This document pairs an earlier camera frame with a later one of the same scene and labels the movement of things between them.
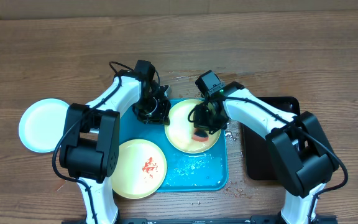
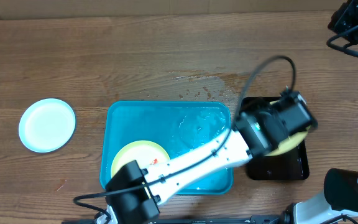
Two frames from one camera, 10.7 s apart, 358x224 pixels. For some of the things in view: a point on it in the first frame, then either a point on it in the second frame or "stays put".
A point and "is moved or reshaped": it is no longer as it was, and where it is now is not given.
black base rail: (267, 219) stays put
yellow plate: (179, 129) is moved or reshaped
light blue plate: (41, 124) stays put
